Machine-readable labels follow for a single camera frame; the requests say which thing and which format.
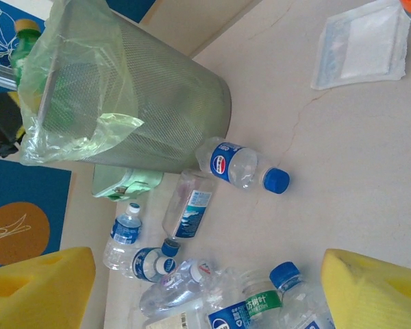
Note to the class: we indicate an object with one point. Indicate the clear bottle white red cap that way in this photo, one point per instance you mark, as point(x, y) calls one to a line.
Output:
point(171, 291)

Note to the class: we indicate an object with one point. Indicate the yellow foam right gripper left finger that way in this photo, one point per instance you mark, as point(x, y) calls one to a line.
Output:
point(31, 294)

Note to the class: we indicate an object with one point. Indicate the white sachet packet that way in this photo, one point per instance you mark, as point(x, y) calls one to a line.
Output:
point(363, 44)

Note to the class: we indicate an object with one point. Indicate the soda water bottle blue cap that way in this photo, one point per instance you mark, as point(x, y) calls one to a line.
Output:
point(294, 291)

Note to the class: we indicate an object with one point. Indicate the small clear bottle blue label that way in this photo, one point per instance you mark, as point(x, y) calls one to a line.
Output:
point(147, 264)
point(125, 233)

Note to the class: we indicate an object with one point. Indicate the mint green lidded container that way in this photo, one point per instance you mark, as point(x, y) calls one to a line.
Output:
point(123, 185)

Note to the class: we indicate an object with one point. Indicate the clear bottle beige label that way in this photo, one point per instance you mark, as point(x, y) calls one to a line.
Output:
point(171, 322)

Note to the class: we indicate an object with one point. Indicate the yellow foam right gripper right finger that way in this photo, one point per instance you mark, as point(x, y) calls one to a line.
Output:
point(380, 298)

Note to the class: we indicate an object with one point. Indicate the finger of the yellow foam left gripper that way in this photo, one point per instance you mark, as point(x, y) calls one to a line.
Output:
point(19, 134)
point(14, 96)

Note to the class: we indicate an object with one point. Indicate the clear bottle green label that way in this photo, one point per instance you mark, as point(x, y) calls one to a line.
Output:
point(260, 301)

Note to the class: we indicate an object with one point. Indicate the green plastic bin liner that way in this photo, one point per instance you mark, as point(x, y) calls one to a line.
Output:
point(75, 44)

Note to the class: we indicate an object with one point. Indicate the green bottle yellow cap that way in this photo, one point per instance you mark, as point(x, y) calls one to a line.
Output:
point(25, 44)

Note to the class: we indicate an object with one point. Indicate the clear bottle red flower label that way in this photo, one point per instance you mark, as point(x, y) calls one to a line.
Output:
point(190, 209)

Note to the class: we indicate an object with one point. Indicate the Pepsi label bottle blue cap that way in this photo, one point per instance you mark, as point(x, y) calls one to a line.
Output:
point(226, 161)

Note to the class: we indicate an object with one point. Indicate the clear bottle Pepsi label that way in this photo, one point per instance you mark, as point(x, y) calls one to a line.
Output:
point(229, 318)

